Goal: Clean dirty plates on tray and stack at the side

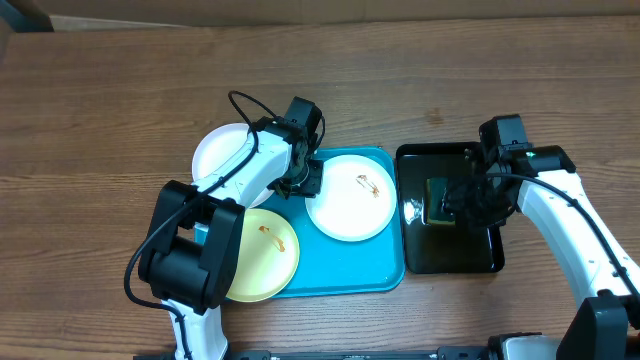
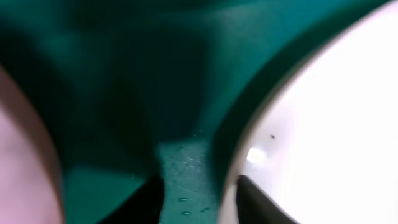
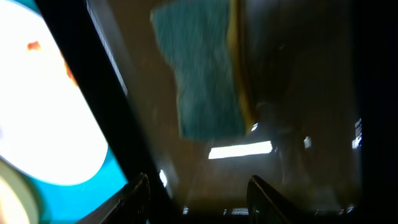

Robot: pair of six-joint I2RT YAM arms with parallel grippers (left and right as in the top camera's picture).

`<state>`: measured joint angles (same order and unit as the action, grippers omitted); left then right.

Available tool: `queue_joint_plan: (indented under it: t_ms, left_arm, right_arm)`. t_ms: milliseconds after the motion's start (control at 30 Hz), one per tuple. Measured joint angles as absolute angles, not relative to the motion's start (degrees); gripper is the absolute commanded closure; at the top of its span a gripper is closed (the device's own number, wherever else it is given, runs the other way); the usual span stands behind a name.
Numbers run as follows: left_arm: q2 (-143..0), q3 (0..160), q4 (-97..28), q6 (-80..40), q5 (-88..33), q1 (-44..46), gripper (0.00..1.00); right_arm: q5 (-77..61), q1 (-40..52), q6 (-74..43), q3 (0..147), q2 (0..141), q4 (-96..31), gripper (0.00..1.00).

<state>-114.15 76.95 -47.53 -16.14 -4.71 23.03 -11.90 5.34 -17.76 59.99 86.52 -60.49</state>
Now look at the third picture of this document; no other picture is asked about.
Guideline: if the yellow plate with sauce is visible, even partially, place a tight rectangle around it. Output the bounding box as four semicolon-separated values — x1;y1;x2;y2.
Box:
1;159;41;224

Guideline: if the green and yellow sponge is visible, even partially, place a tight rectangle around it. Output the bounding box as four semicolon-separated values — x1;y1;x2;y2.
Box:
150;0;256;141

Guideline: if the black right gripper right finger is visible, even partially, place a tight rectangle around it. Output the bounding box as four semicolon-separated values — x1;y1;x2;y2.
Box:
246;175;308;224

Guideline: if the white plate with sauce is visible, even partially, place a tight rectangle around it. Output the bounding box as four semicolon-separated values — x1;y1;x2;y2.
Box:
1;1;108;185

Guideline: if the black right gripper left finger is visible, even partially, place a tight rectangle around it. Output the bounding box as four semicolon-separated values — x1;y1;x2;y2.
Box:
76;173;150;224

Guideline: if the teal plastic tray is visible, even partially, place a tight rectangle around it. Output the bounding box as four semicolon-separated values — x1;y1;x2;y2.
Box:
1;1;126;223

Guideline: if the black water tray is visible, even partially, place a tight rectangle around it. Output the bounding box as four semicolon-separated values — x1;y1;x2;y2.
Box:
37;0;397;223

